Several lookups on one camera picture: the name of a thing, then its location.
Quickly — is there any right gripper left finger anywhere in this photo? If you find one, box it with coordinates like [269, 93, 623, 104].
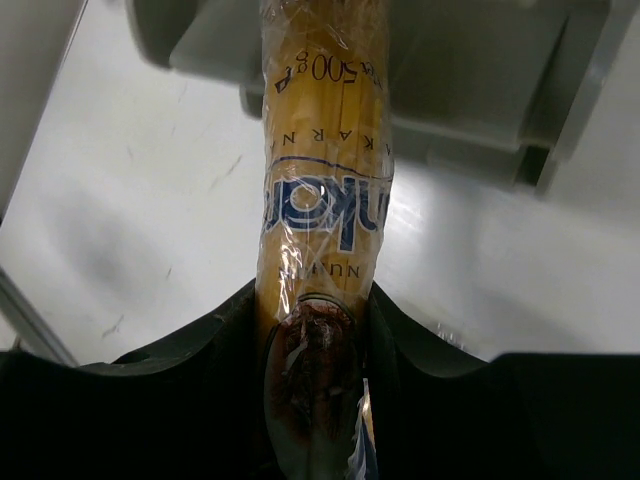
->
[1, 284, 275, 479]

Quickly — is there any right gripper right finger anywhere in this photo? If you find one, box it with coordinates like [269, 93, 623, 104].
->
[367, 287, 639, 479]

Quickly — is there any spaghetti pasta bag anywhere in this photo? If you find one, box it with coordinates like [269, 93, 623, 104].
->
[255, 1, 394, 479]

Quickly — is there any grey three-tier tray shelf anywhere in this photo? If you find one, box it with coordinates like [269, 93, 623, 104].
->
[125, 1, 639, 194]

